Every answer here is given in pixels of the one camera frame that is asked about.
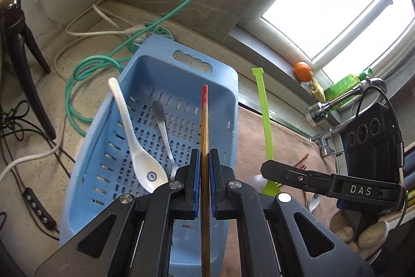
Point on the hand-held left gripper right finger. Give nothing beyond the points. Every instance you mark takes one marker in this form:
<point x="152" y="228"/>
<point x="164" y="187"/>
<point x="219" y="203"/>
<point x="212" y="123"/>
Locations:
<point x="212" y="186"/>

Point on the yellow scrubber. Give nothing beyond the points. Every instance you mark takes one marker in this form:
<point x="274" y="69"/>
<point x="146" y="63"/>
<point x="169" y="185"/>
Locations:
<point x="316" y="88"/>

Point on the chrome faucet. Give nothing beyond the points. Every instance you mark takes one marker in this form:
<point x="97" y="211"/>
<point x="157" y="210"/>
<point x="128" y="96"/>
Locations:
<point x="340" y="97"/>

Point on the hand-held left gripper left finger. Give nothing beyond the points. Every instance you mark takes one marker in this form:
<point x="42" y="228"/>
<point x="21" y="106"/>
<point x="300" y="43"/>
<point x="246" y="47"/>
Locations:
<point x="196" y="186"/>

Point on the orange fruit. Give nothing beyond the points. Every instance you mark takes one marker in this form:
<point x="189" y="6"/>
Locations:
<point x="303" y="71"/>

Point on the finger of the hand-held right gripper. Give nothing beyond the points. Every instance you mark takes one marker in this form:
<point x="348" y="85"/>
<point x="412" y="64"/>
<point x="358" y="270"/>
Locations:
<point x="291" y="178"/>

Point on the green plastic bottle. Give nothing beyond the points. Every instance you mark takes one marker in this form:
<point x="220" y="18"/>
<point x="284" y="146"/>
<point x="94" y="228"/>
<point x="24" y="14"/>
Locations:
<point x="343" y="85"/>

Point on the green round power strip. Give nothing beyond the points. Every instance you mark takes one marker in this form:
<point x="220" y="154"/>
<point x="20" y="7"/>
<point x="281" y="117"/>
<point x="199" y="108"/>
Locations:
<point x="162" y="32"/>

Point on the black inline switch controller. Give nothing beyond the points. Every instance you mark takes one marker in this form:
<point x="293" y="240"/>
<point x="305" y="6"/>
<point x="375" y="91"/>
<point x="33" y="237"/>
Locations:
<point x="37" y="207"/>

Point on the translucent plastic spoon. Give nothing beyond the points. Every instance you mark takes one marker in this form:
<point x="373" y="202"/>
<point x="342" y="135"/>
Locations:
<point x="257" y="181"/>

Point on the black tripod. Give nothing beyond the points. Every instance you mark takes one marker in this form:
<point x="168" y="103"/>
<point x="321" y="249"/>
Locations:
<point x="19" y="46"/>

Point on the blue plastic basket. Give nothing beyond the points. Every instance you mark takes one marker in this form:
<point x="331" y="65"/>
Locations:
<point x="181" y="75"/>

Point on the metal spoon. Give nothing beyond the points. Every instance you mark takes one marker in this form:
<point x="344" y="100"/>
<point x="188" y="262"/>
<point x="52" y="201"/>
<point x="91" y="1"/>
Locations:
<point x="162" y="127"/>

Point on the wooden chopstick red tip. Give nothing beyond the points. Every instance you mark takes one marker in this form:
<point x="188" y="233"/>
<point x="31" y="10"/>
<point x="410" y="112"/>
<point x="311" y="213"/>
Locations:
<point x="303" y="166"/>
<point x="205" y="134"/>
<point x="301" y="159"/>

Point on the long white plastic spoon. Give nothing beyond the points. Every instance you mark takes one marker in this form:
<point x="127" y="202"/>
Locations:
<point x="129" y="140"/>

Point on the person's right hand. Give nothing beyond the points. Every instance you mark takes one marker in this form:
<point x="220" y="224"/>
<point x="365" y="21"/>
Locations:
<point x="373" y="234"/>

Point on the white ceramic spoon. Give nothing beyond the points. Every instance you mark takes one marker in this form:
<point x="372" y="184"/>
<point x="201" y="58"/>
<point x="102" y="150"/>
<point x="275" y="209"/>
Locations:
<point x="314" y="202"/>

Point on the green plastic spoon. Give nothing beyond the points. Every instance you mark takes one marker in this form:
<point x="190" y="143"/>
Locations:
<point x="267" y="134"/>

